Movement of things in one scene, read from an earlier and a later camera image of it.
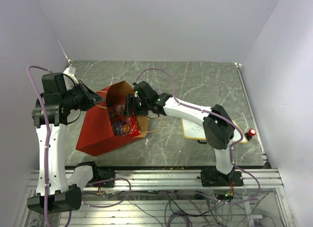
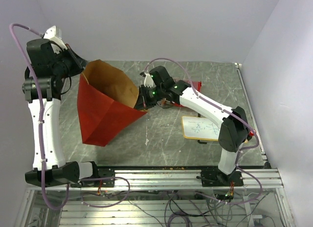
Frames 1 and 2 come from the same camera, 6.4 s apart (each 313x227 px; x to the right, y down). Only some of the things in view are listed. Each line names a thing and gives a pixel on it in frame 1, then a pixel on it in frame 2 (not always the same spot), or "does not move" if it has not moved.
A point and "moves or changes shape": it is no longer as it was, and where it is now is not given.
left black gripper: (90, 98) -> (79, 62)
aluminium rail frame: (187, 197) does not move
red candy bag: (122, 124) -> (195, 84)
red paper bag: (97, 136) moves or changes shape
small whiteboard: (191, 130) does not move
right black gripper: (130, 100) -> (143, 102)
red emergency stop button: (249, 135) does not move
